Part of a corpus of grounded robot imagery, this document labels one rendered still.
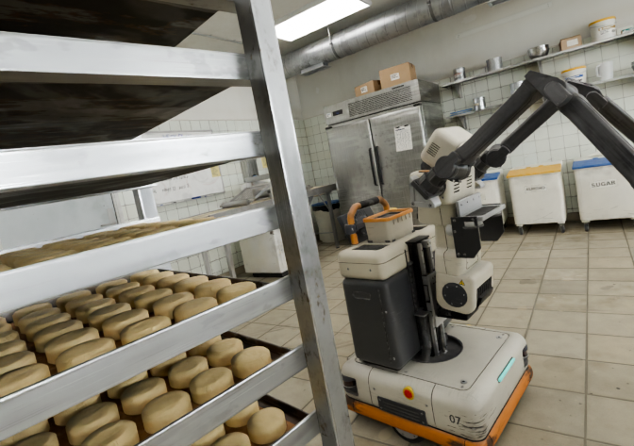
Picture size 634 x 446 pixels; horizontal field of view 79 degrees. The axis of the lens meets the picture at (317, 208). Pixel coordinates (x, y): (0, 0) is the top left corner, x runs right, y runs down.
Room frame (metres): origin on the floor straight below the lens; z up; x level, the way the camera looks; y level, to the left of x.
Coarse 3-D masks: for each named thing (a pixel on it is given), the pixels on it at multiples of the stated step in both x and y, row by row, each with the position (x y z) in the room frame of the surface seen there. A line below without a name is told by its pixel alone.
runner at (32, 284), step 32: (192, 224) 0.39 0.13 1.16; (224, 224) 0.42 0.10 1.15; (256, 224) 0.45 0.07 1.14; (64, 256) 0.32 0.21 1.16; (96, 256) 0.33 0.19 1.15; (128, 256) 0.35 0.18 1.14; (160, 256) 0.37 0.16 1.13; (0, 288) 0.28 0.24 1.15; (32, 288) 0.30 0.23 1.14; (64, 288) 0.31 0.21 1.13
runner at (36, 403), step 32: (288, 288) 0.47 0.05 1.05; (192, 320) 0.38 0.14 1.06; (224, 320) 0.40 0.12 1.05; (128, 352) 0.34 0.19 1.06; (160, 352) 0.35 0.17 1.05; (32, 384) 0.29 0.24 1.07; (64, 384) 0.30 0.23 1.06; (96, 384) 0.32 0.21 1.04; (0, 416) 0.27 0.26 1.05; (32, 416) 0.28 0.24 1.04
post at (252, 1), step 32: (256, 0) 0.45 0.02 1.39; (256, 32) 0.45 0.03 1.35; (256, 64) 0.46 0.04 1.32; (256, 96) 0.46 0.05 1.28; (288, 96) 0.47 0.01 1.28; (288, 128) 0.46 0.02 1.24; (288, 160) 0.45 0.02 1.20; (288, 192) 0.45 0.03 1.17; (288, 224) 0.46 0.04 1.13; (288, 256) 0.46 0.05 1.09; (320, 288) 0.46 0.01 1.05; (320, 320) 0.46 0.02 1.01; (320, 352) 0.45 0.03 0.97; (320, 384) 0.45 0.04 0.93; (320, 416) 0.46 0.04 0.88
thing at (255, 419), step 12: (252, 408) 0.51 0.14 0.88; (264, 408) 0.50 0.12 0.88; (276, 408) 0.50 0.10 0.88; (228, 420) 0.50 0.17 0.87; (240, 420) 0.50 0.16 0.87; (252, 420) 0.48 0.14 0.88; (264, 420) 0.48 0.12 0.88; (276, 420) 0.47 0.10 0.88; (216, 432) 0.48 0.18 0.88; (228, 432) 0.50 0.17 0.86; (240, 432) 0.46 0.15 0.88; (252, 432) 0.46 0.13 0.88; (264, 432) 0.46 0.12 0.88; (276, 432) 0.46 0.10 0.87; (192, 444) 0.46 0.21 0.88; (204, 444) 0.46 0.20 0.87; (216, 444) 0.45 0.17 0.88; (228, 444) 0.44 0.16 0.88; (240, 444) 0.44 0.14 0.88; (252, 444) 0.46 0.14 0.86; (264, 444) 0.46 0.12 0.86
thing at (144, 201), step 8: (136, 192) 0.78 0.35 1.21; (144, 192) 0.78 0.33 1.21; (152, 192) 0.79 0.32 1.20; (136, 200) 0.79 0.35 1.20; (144, 200) 0.78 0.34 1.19; (152, 200) 0.79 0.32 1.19; (144, 208) 0.78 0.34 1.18; (152, 208) 0.79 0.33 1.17; (144, 216) 0.77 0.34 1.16; (152, 216) 0.78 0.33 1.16
